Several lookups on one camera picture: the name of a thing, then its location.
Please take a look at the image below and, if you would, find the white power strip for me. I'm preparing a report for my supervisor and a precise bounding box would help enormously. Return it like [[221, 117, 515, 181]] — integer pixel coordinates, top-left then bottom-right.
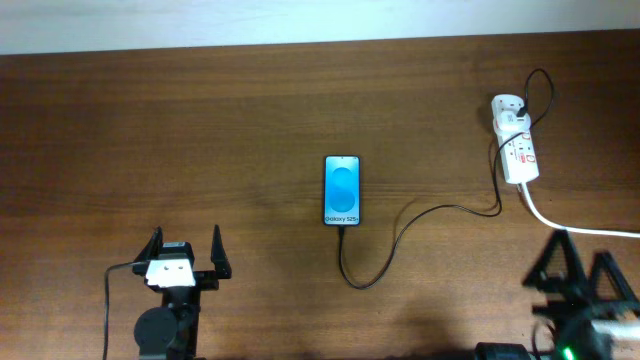
[[494, 113, 539, 185]]

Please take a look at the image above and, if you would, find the white USB charger adapter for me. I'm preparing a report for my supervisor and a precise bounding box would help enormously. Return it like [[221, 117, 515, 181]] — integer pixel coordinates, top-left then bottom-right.
[[491, 94, 531, 135]]

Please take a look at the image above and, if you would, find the black USB charging cable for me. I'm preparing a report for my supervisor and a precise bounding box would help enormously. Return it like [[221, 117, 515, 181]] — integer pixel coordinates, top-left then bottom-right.
[[336, 68, 555, 291]]

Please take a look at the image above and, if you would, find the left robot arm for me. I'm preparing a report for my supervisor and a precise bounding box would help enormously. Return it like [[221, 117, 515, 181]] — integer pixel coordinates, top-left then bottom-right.
[[132, 226, 232, 360]]

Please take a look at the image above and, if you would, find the blue screen Galaxy smartphone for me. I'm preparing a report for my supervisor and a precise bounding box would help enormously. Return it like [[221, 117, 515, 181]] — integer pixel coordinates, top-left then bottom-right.
[[323, 155, 361, 226]]

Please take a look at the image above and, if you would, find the white power strip cord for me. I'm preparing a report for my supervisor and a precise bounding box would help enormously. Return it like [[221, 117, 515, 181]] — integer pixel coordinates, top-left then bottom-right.
[[518, 181, 640, 239]]

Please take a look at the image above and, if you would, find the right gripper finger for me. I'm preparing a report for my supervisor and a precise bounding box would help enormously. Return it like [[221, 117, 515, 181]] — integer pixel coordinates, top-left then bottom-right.
[[522, 230, 589, 295], [587, 251, 639, 304]]

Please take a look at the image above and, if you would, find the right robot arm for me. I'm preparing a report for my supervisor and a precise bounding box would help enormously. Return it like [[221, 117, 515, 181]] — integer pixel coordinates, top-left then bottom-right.
[[473, 230, 639, 360]]

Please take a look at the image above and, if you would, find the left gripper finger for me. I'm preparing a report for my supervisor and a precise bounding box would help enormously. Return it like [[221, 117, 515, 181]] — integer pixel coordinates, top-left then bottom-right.
[[134, 227, 163, 263], [210, 225, 232, 279]]

